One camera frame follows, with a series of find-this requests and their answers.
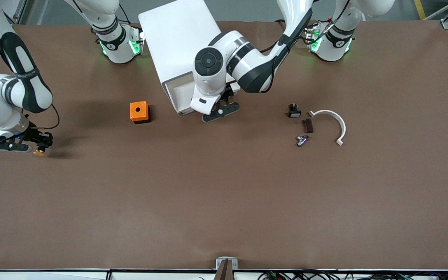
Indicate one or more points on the dark brown terminal block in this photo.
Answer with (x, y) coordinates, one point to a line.
(308, 125)

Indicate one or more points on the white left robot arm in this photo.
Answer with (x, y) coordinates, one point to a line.
(247, 66)

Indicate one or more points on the white curved plastic bracket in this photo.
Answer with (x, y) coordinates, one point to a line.
(338, 120)

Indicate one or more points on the orange button with black base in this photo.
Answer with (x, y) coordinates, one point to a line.
(39, 153)

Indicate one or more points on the orange box with hole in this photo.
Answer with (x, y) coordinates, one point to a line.
(138, 111)

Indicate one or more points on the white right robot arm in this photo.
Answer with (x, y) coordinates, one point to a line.
(21, 85)

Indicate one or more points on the grey metal table bracket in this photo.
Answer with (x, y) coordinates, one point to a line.
(226, 262)

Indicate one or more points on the silver metal connector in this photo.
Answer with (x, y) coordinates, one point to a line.
(301, 140)

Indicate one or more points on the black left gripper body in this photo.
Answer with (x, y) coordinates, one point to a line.
(228, 92)

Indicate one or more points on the black push button switch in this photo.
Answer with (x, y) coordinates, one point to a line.
(294, 112)

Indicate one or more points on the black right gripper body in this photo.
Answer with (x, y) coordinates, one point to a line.
(34, 135)

